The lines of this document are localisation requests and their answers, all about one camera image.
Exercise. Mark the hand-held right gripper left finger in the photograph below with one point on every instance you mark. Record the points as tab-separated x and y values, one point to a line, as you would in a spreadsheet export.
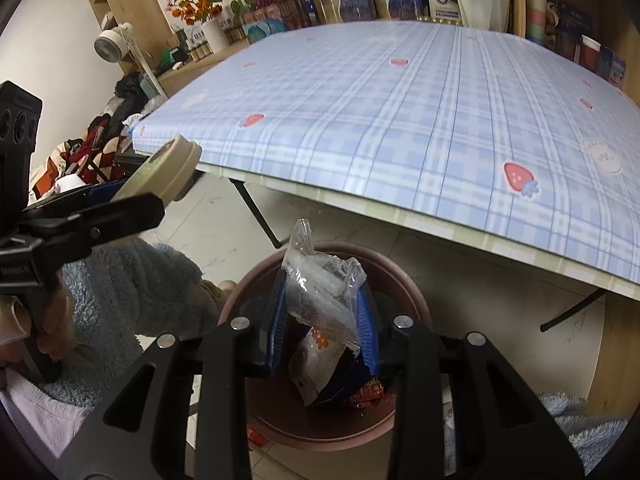
276	340

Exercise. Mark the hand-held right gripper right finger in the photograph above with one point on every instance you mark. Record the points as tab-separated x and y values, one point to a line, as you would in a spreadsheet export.
369	340

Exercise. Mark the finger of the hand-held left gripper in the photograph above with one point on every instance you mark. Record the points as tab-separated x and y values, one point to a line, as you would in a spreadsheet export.
102	192
115	217

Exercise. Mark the cream round lid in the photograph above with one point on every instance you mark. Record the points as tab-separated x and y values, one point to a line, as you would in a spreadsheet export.
165	170

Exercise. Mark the clear plastic wrapper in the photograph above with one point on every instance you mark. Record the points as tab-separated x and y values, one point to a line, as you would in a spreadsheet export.
320	280

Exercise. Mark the brown round trash bin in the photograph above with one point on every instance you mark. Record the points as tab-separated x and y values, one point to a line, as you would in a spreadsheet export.
300	432

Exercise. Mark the person's left hand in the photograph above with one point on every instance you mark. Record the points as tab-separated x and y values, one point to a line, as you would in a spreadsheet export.
55	325

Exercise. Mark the red checked cloth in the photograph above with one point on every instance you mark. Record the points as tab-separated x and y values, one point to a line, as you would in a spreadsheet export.
100	160

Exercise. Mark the person's left leg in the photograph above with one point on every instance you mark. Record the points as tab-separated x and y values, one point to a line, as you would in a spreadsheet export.
130	290

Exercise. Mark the person's leg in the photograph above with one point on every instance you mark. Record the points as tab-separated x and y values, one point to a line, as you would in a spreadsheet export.
130	290
585	430

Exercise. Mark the beige slipper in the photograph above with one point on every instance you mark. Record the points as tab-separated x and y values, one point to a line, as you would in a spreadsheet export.
217	292

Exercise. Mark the red wrapper scrap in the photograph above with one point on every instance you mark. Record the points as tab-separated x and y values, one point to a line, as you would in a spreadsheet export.
257	435

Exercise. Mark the black cloth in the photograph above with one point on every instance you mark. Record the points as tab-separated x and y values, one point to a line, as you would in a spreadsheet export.
132	90

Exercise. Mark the black table leg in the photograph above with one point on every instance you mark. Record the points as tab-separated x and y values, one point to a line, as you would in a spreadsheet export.
257	215
575	310

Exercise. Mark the white standing fan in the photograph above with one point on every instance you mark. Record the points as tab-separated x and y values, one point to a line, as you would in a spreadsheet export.
110	45

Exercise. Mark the row of small jars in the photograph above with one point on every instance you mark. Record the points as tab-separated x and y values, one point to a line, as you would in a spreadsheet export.
190	45

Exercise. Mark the white ribbed vase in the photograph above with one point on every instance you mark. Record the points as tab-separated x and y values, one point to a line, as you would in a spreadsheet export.
215	35

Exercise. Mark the orange artificial flowers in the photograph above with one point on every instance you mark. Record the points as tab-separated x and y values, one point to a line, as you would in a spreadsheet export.
197	10

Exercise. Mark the blue plaid strawberry tablecloth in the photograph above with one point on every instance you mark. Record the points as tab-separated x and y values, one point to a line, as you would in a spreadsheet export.
400	125

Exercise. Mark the teal patterned box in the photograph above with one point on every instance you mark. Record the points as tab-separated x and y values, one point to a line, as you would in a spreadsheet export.
265	31

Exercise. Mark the person's right leg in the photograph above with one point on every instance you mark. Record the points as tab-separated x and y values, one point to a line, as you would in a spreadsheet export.
585	430

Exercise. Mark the wooden cabinet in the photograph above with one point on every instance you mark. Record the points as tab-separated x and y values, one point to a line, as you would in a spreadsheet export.
617	360

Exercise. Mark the red paper cup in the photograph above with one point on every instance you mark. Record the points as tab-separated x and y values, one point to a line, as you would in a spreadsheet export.
590	55

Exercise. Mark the small purple box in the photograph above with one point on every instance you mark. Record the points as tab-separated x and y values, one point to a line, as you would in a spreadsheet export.
618	71
605	62

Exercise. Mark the pastel striped tall vase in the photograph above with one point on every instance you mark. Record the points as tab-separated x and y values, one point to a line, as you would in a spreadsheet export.
536	10

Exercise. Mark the dark blue picture box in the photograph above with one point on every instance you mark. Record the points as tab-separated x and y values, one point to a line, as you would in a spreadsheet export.
570	20

